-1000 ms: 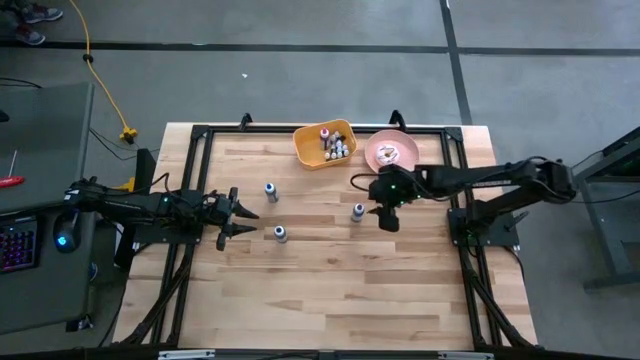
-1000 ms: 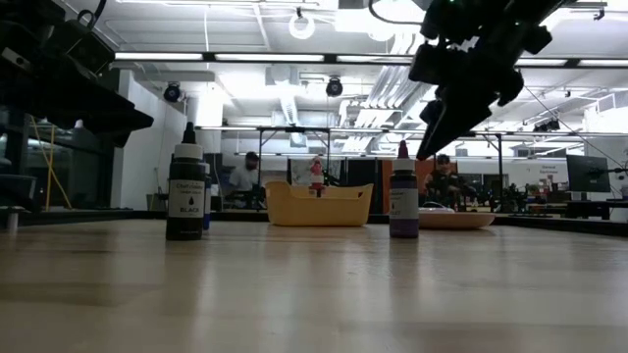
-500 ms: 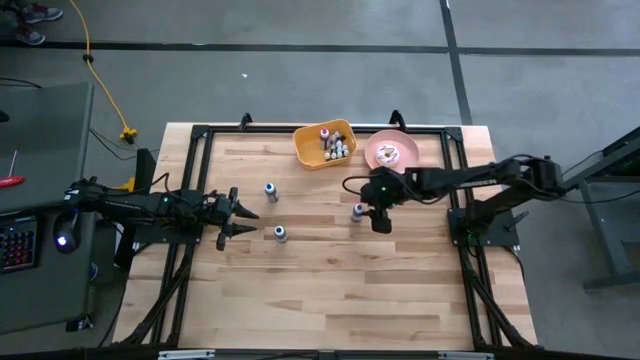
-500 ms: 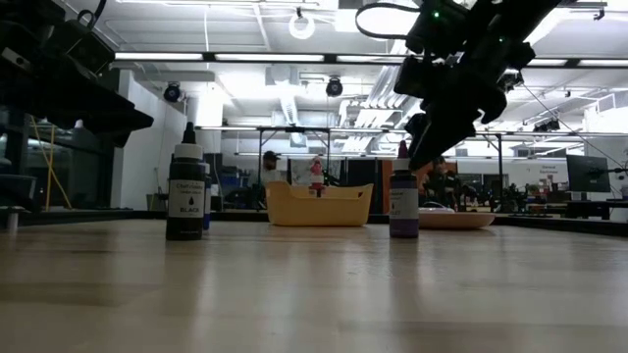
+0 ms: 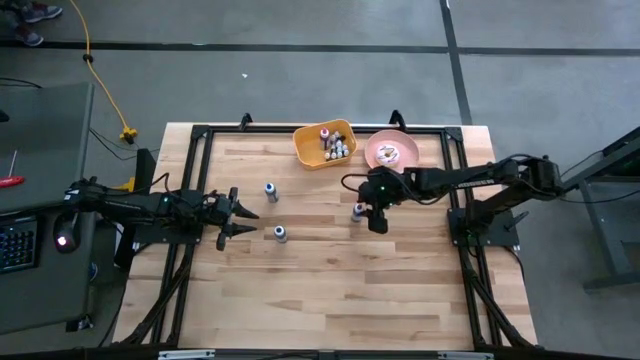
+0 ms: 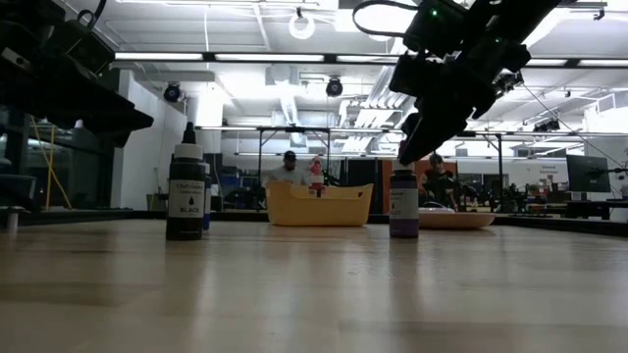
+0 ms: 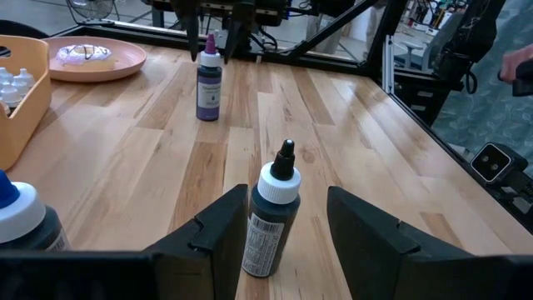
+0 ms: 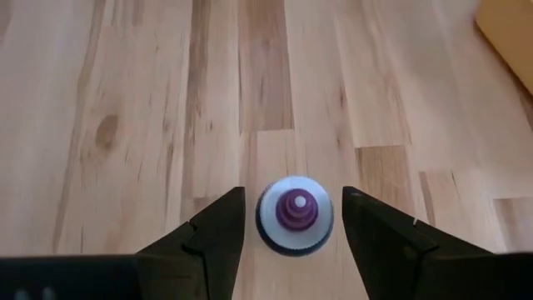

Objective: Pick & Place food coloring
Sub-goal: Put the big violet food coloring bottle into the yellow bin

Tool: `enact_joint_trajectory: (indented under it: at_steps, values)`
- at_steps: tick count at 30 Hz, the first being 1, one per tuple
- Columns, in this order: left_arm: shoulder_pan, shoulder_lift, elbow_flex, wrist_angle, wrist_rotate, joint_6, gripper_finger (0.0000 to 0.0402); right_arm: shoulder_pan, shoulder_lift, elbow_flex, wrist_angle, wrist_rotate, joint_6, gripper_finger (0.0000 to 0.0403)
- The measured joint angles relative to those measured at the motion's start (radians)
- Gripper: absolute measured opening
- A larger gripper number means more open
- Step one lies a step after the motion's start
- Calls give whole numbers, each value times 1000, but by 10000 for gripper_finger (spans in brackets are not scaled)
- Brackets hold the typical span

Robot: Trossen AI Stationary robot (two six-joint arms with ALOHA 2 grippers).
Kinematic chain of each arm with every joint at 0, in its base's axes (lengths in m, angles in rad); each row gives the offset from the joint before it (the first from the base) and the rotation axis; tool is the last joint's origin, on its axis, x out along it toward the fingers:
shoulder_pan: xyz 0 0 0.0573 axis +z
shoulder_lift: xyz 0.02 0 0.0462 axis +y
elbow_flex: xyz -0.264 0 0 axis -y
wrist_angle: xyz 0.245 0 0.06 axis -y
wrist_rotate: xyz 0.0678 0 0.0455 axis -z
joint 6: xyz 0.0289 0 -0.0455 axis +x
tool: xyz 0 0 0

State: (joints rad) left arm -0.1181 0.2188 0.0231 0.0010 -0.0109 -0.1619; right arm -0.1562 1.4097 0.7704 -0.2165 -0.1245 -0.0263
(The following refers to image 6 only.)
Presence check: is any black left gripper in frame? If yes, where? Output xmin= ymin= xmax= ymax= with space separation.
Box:
xmin=0 ymin=52 xmax=154 ymax=148

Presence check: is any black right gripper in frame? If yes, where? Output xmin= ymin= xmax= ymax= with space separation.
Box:
xmin=391 ymin=48 xmax=499 ymax=166

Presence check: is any large violet food coloring bottle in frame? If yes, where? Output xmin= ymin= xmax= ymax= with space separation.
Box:
xmin=389 ymin=146 xmax=420 ymax=240

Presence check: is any large black food coloring bottle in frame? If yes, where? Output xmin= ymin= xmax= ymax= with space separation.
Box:
xmin=165 ymin=122 xmax=207 ymax=242

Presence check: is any person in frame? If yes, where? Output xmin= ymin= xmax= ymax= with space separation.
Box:
xmin=417 ymin=153 xmax=460 ymax=212
xmin=262 ymin=150 xmax=313 ymax=187

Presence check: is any orange partition panel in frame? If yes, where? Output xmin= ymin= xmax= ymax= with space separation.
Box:
xmin=381 ymin=159 xmax=460 ymax=197

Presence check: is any black ceiling mounted device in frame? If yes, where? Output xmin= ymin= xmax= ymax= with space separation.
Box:
xmin=495 ymin=72 xmax=525 ymax=94

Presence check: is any pink plate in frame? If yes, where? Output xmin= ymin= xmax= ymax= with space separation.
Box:
xmin=418 ymin=210 xmax=497 ymax=231

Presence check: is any yellow plastic bin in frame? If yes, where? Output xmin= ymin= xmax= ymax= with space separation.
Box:
xmin=266 ymin=180 xmax=374 ymax=227

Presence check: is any black computer monitor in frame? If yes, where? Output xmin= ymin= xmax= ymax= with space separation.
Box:
xmin=566 ymin=154 xmax=612 ymax=194

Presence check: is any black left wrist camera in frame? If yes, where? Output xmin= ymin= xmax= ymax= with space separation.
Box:
xmin=48 ymin=22 xmax=118 ymax=78

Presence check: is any black background workstation frame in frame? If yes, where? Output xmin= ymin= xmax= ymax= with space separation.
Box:
xmin=256 ymin=126 xmax=505 ymax=210

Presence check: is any yellow extension cable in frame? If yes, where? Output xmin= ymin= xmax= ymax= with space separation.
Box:
xmin=28 ymin=116 xmax=73 ymax=211

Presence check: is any white ring ceiling lamp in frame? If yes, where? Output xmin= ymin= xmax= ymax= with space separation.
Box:
xmin=288 ymin=10 xmax=317 ymax=41

